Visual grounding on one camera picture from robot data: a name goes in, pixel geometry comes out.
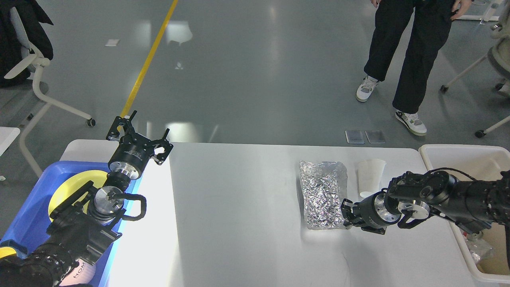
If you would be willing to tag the white green sneaker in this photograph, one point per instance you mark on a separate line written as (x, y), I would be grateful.
(366, 88)
(412, 122)

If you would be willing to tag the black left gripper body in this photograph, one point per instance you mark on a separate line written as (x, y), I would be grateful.
(130, 158)

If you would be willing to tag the white side table corner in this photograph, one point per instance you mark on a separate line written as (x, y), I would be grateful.
(7, 137)

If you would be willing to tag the brown paper bag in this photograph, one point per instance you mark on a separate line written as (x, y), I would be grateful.
(497, 263)

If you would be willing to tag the white office chair left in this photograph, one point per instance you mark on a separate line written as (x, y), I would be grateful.
(33, 60)

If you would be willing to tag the yellow plate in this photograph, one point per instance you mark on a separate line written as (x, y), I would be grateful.
(71, 185)

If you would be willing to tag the white office chair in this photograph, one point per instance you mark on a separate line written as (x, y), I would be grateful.
(497, 55)
(33, 60)

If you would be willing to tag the person hand at hip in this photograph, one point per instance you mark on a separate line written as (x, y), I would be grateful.
(459, 8)

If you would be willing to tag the person legs black trousers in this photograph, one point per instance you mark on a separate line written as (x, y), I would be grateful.
(431, 28)

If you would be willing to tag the clear plastic bag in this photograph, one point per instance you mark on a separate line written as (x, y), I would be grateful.
(479, 248)

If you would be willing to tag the blue plastic tray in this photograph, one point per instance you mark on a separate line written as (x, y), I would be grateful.
(29, 226)

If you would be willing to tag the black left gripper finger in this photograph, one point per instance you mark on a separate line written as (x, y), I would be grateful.
(122, 130)
(160, 148)

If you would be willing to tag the floor socket plate left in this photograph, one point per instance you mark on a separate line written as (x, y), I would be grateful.
(355, 137)

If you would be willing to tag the blue mug yellow inside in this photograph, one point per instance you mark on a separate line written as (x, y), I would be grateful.
(12, 248)

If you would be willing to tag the beige plastic bin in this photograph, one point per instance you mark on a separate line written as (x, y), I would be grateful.
(483, 163)

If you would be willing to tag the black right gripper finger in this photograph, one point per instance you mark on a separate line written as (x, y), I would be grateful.
(350, 210)
(348, 224)

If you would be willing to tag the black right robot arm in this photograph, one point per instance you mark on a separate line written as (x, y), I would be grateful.
(411, 198)

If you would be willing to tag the white chair leg with caster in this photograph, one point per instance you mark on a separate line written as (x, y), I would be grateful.
(482, 133)

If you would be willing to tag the floor socket plate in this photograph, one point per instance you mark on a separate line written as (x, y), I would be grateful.
(375, 136)
(355, 137)

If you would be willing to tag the floor socket plate right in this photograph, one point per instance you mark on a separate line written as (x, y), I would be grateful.
(375, 136)

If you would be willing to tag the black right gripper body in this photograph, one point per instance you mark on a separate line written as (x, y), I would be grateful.
(376, 212)

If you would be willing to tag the white office chair right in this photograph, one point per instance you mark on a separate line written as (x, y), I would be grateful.
(497, 55)

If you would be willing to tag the white paper cup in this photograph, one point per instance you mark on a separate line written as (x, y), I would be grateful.
(369, 175)

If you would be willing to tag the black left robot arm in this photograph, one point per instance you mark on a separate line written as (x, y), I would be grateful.
(82, 226)

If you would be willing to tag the pink mug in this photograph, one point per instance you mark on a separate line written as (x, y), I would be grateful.
(82, 274)

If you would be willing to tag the silver foil bag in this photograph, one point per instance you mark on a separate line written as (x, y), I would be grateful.
(323, 187)

